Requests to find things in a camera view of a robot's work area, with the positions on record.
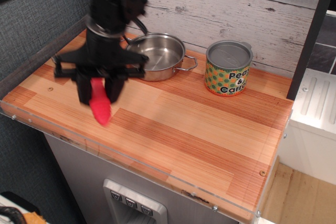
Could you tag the red handled metal spoon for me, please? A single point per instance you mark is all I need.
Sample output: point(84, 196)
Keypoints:
point(99, 102)

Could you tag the black and orange bag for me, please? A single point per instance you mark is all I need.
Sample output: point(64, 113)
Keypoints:
point(15, 209)

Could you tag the grey ice dispenser panel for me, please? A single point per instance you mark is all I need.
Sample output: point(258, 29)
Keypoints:
point(129, 206)

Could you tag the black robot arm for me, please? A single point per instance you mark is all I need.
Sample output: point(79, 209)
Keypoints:
point(109, 18)

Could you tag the white toy sink unit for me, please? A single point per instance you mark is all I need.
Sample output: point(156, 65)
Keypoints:
point(308, 143)

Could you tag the clear acrylic table edge guard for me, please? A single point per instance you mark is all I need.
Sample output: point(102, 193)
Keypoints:
point(217, 151)

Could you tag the black vertical post right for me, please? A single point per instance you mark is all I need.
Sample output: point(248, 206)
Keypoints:
point(311, 38)

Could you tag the peas and carrots can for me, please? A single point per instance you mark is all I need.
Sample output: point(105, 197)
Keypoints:
point(227, 67)

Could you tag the small stainless steel pot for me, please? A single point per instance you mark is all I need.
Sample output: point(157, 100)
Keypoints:
point(166, 53)

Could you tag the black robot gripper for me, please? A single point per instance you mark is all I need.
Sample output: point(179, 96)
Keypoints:
point(99, 57)

